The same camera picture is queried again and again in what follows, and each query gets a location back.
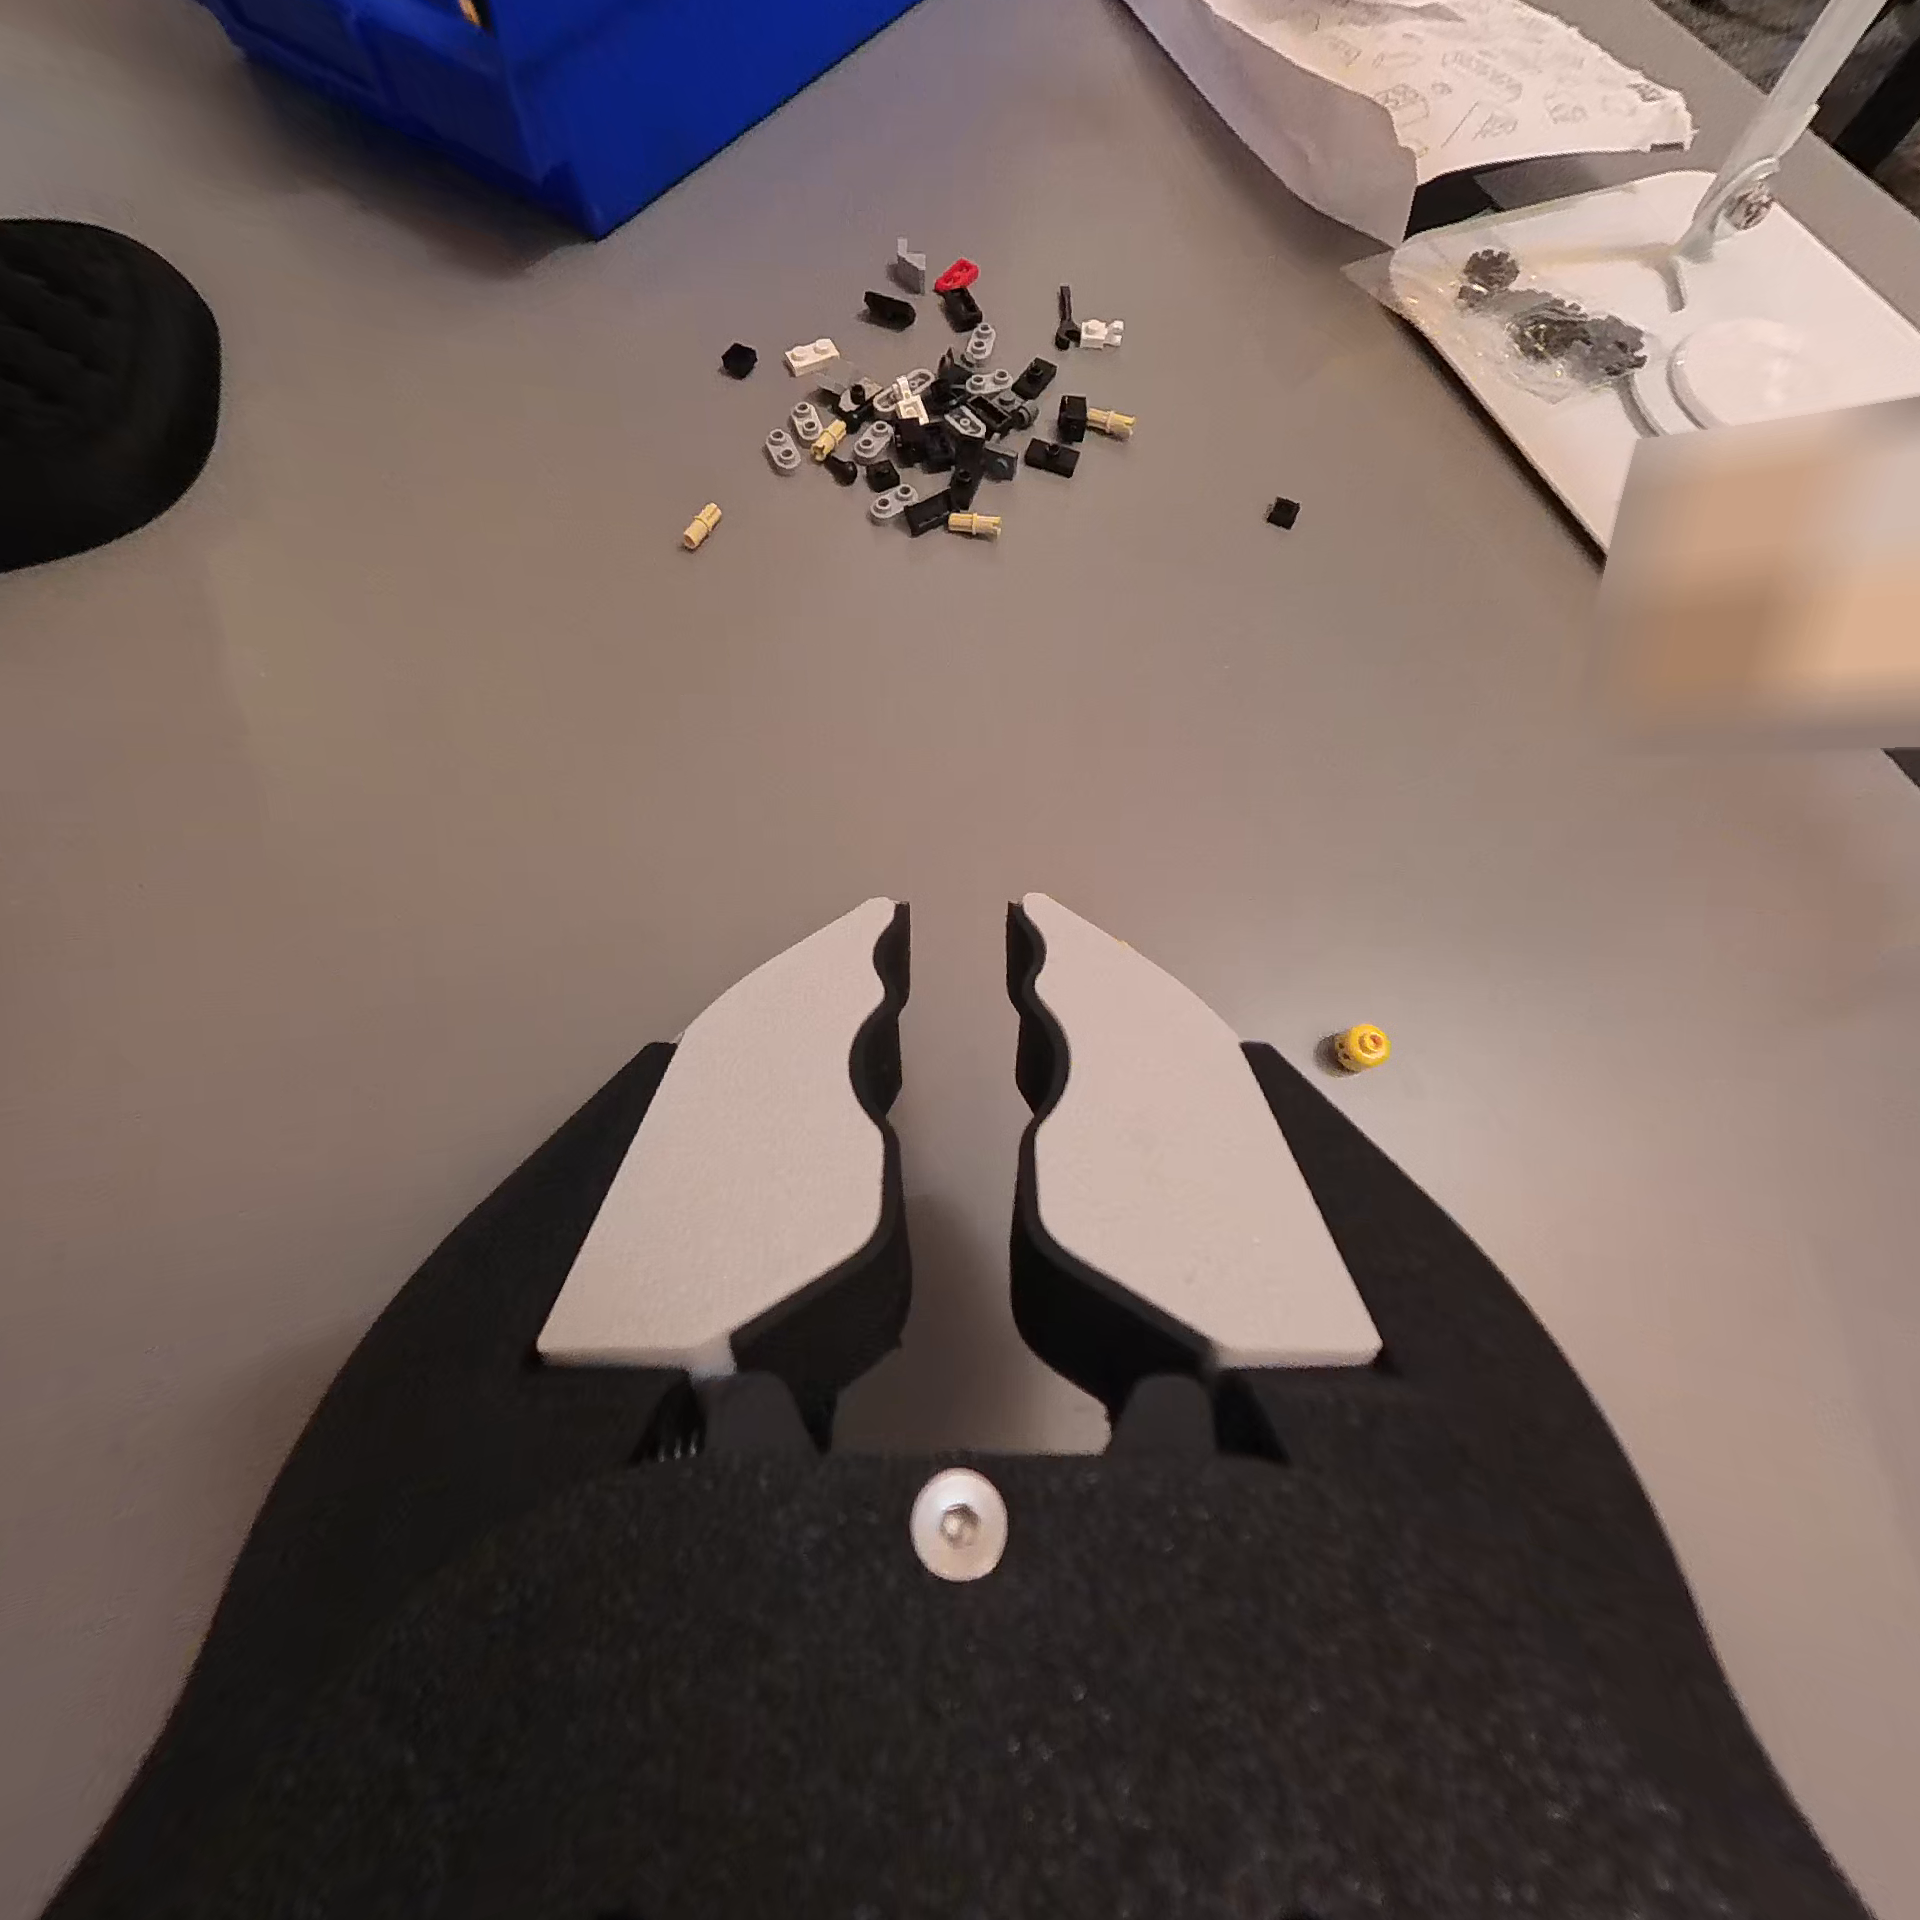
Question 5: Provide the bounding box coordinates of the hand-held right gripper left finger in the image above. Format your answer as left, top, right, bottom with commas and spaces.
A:
536, 896, 915, 1454

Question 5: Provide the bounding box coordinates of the blue plastic bin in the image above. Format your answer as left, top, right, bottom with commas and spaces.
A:
195, 0, 923, 241

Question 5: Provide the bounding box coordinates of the white printed paper bag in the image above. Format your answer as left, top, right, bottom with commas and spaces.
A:
1126, 0, 1697, 250

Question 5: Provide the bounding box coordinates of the white and wood book stand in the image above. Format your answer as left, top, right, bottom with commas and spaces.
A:
1410, 0, 1920, 560

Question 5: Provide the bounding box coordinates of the grey desk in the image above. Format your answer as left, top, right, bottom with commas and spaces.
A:
0, 0, 1920, 1920

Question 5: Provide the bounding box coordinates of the clear bag of small parts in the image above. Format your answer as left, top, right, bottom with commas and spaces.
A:
1342, 225, 1659, 413

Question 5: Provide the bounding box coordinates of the pile of small toy bricks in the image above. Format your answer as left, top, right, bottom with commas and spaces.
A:
679, 237, 1307, 553

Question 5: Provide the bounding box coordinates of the black padded armrest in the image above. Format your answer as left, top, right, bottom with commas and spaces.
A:
0, 217, 225, 576

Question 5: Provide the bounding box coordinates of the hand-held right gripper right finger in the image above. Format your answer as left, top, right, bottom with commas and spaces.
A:
1007, 892, 1386, 1454

